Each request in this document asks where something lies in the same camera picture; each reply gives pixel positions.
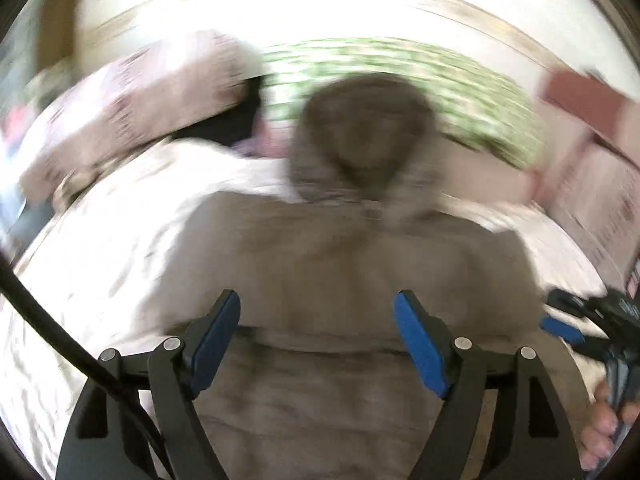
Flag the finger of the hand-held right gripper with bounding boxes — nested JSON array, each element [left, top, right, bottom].
[[540, 316, 609, 359], [546, 289, 602, 319]]

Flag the white quilted bedspread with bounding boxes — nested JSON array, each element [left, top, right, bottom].
[[0, 137, 616, 480]]

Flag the grey-brown hoodie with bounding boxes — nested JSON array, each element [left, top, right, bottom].
[[165, 74, 591, 480]]

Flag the person's right hand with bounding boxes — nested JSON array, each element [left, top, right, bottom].
[[579, 380, 634, 473]]

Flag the striped pink back cushion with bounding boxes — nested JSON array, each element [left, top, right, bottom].
[[542, 130, 640, 286]]

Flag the striped pink bolster pillow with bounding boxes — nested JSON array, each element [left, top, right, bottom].
[[20, 30, 263, 206]]

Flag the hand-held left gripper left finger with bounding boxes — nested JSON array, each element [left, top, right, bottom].
[[55, 289, 242, 480]]

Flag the black cable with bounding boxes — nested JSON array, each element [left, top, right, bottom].
[[0, 252, 173, 480]]

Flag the green patterned pillow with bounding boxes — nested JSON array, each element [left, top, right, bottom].
[[260, 37, 548, 171]]

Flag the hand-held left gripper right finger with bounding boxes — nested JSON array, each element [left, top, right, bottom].
[[394, 290, 586, 480]]

